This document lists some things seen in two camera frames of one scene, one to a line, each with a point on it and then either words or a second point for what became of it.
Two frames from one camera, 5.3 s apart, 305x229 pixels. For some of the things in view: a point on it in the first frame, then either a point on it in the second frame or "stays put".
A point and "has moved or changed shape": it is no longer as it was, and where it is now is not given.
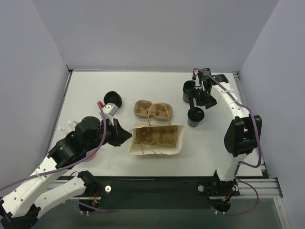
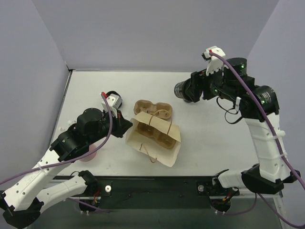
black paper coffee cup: x=193 y=124 to x=180 y=88
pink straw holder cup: x=88 y=153 stays put
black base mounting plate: x=165 y=192 stays put
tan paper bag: x=157 y=140 has moved or changed shape
